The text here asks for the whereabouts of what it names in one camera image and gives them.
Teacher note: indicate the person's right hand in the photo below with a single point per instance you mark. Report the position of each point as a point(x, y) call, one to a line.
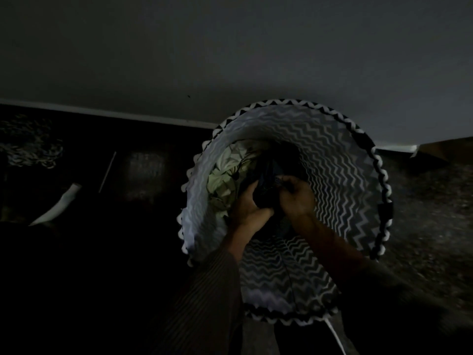
point(297, 199)

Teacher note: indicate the person's left hand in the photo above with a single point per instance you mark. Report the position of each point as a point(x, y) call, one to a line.
point(249, 212)

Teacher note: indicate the dark garment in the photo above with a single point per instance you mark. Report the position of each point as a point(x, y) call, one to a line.
point(268, 170)

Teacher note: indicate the white green leaf print clothes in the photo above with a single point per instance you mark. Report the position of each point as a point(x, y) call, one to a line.
point(221, 173)

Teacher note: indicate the black white zigzag laundry basket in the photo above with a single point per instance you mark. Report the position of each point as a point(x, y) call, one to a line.
point(332, 162)

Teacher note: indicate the person's right forearm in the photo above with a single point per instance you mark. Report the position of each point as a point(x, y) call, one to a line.
point(369, 284)

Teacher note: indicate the person's left forearm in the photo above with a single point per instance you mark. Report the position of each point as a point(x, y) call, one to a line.
point(207, 299)

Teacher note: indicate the thin stick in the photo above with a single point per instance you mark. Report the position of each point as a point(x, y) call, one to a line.
point(107, 173)

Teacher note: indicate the cardboard box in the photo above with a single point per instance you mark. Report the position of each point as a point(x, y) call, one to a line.
point(443, 147)

